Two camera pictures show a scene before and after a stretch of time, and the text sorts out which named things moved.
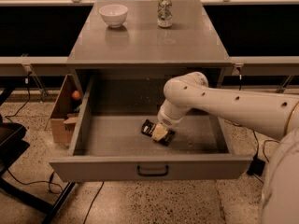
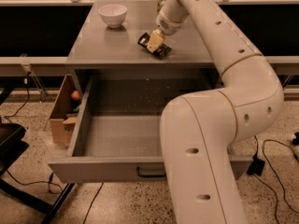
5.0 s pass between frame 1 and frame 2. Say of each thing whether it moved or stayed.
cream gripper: moved
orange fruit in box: stayed
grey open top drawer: stayed
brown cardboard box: stayed
